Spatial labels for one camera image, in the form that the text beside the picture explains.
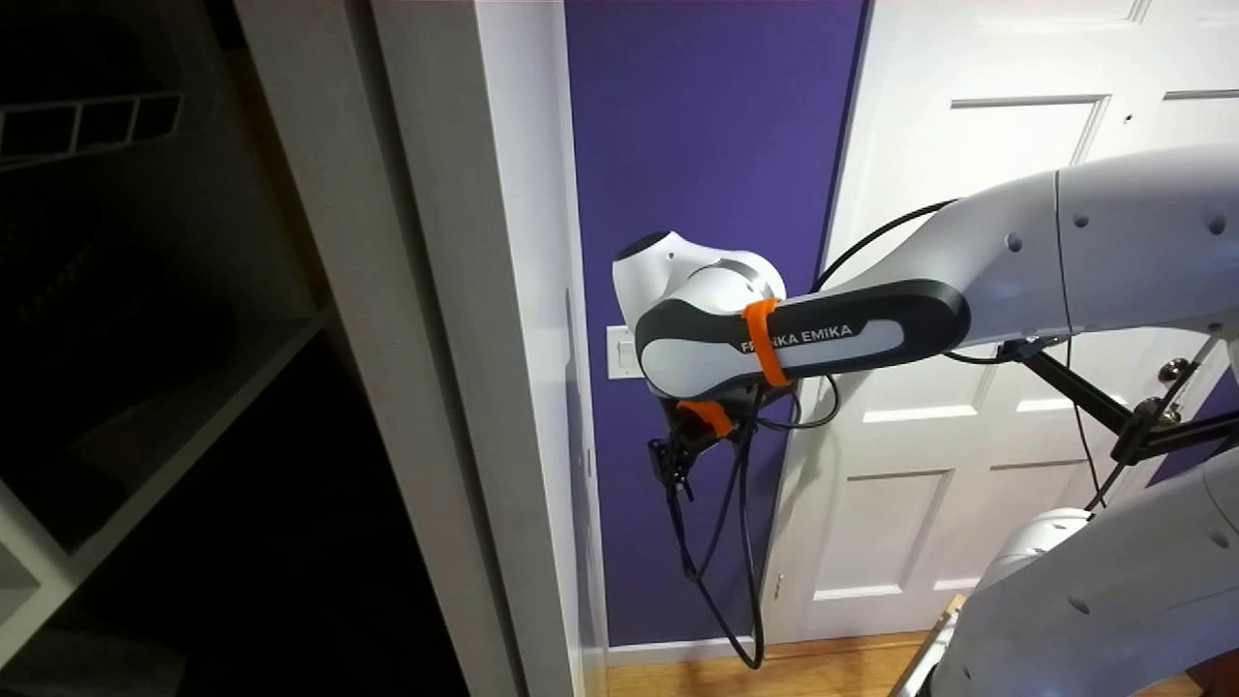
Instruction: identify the wide orange strap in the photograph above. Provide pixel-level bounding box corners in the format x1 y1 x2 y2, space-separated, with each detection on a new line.
741 293 798 395

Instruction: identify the white wall switch plate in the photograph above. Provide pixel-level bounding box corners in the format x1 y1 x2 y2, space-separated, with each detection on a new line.
604 323 646 388

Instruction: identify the white baseboard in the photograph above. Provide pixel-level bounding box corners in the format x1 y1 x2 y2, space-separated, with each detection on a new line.
598 631 766 666

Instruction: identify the white panelled door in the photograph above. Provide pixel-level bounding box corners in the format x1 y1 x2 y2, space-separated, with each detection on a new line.
757 0 1239 650

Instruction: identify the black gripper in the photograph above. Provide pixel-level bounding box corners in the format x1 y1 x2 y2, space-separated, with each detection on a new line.
646 428 713 508

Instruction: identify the small orange strap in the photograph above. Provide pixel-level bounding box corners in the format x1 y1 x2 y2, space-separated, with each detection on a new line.
679 395 744 441

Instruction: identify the black camera mount rod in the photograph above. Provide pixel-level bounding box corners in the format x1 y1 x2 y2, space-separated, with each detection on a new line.
997 333 1239 510

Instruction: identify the dark grid patterned closet item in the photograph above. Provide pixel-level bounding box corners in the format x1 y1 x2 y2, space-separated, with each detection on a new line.
0 84 188 170

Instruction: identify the white closet door frame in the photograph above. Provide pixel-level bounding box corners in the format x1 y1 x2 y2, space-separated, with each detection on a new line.
228 0 611 697

